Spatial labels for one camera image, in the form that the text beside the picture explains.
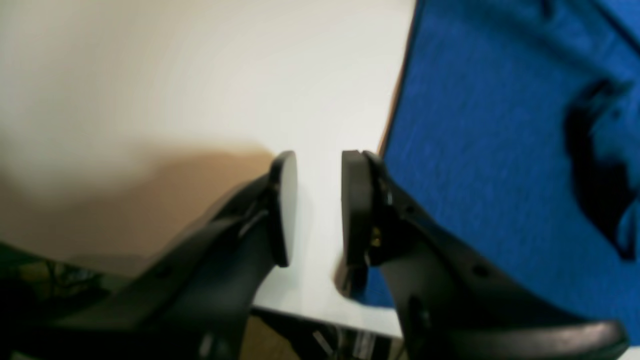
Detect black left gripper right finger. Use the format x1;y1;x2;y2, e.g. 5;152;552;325
342;150;629;360

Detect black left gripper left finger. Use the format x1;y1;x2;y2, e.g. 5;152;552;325
14;150;298;360

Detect blue t-shirt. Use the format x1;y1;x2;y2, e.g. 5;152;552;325
384;0;640;347

